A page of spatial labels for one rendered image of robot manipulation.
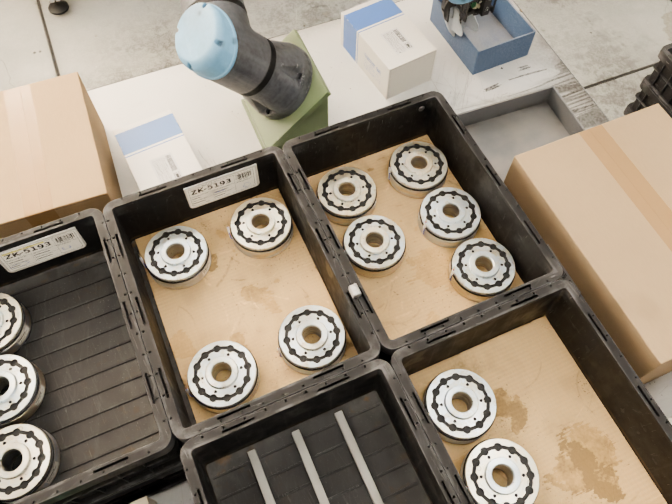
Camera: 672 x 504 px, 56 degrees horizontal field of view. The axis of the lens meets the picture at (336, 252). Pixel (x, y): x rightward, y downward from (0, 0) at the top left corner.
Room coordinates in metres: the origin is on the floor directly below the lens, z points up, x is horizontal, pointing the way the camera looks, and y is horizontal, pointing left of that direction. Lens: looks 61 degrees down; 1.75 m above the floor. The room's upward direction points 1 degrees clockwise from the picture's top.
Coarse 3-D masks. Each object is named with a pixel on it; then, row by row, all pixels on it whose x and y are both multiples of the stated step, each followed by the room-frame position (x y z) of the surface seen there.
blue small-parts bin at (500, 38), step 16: (432, 16) 1.20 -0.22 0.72; (480, 16) 1.22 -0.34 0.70; (496, 16) 1.22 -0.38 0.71; (512, 16) 1.17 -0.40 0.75; (448, 32) 1.14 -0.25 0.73; (464, 32) 1.09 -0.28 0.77; (480, 32) 1.17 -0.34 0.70; (496, 32) 1.17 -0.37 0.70; (512, 32) 1.16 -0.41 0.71; (528, 32) 1.11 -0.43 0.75; (464, 48) 1.08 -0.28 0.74; (480, 48) 1.11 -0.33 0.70; (496, 48) 1.05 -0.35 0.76; (512, 48) 1.07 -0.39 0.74; (528, 48) 1.10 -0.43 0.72; (464, 64) 1.07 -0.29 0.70; (480, 64) 1.04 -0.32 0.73; (496, 64) 1.06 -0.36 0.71
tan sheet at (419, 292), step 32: (384, 160) 0.69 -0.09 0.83; (384, 192) 0.62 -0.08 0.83; (416, 224) 0.56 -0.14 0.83; (480, 224) 0.56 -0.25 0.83; (416, 256) 0.50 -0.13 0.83; (448, 256) 0.50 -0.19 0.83; (384, 288) 0.44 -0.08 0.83; (416, 288) 0.44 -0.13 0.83; (448, 288) 0.44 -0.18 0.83; (512, 288) 0.44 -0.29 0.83; (384, 320) 0.38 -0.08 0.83; (416, 320) 0.38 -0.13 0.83
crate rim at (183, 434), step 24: (216, 168) 0.60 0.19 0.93; (288, 168) 0.60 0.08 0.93; (144, 192) 0.55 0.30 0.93; (312, 216) 0.51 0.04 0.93; (120, 240) 0.46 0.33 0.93; (120, 264) 0.42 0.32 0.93; (336, 264) 0.43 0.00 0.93; (144, 312) 0.35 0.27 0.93; (360, 312) 0.35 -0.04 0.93; (144, 336) 0.31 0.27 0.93; (360, 360) 0.28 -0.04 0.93; (168, 384) 0.24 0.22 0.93; (288, 384) 0.24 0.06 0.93; (312, 384) 0.24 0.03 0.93; (168, 408) 0.21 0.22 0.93; (240, 408) 0.21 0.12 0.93; (192, 432) 0.18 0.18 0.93
